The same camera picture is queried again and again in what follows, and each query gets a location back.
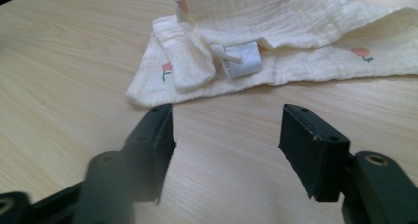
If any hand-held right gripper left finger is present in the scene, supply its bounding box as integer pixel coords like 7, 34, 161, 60
73, 103, 177, 224

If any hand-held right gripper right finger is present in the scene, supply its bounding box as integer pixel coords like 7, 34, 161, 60
278, 104, 418, 224

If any cream muslin cloth fruit print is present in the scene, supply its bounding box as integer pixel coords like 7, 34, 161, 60
126, 0, 418, 108

